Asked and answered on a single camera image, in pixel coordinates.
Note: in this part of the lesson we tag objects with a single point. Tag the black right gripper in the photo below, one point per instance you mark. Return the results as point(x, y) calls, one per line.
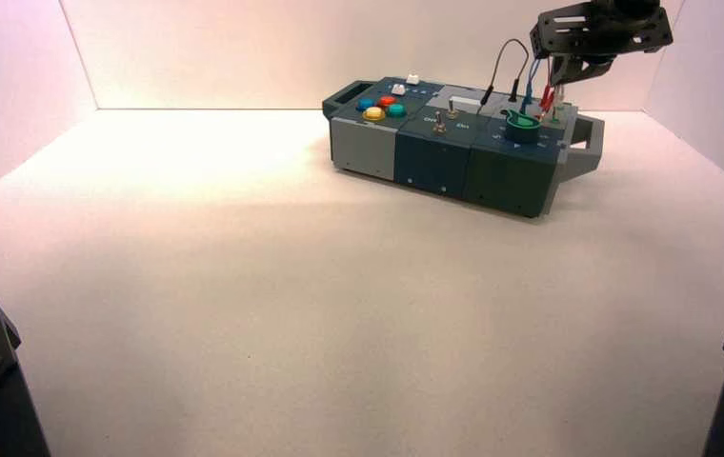
point(621, 35)

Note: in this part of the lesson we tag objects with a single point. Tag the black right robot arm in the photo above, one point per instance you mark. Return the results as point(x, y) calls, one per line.
point(627, 6)

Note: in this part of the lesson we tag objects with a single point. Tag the green rotary knob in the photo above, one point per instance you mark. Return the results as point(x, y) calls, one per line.
point(521, 129)

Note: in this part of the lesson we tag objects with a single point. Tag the white slider block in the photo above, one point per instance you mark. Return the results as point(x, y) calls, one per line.
point(464, 99)

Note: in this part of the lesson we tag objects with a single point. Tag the modular grey blue control box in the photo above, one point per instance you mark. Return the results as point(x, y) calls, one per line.
point(425, 158)

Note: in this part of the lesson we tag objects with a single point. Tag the teal round push button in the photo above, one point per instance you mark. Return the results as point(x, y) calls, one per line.
point(397, 110)

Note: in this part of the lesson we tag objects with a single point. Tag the red round push button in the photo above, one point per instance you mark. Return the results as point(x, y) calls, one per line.
point(387, 101)

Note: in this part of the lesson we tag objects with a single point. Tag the yellow round push button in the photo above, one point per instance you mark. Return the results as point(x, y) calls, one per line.
point(373, 114)

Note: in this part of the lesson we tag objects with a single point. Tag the blue round push button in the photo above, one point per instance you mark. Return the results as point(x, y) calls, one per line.
point(365, 105)

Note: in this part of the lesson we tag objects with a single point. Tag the metal toggle switch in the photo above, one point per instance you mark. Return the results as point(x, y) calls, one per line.
point(439, 123)
point(453, 113)

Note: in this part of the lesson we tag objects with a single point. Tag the white square key switch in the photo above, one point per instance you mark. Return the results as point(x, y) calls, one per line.
point(412, 79)
point(398, 89)

